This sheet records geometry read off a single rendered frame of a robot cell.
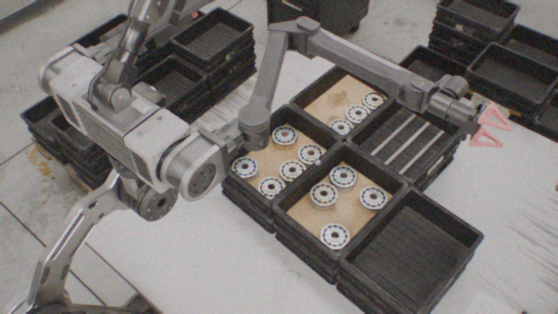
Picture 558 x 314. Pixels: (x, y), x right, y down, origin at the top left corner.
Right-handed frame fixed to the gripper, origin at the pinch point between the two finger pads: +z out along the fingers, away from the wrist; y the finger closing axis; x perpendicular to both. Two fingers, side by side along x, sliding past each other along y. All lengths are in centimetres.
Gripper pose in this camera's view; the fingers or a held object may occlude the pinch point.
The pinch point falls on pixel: (504, 136)
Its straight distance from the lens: 138.3
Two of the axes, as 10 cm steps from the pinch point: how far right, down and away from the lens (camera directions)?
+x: -6.4, 6.0, -4.8
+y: 0.2, 6.3, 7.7
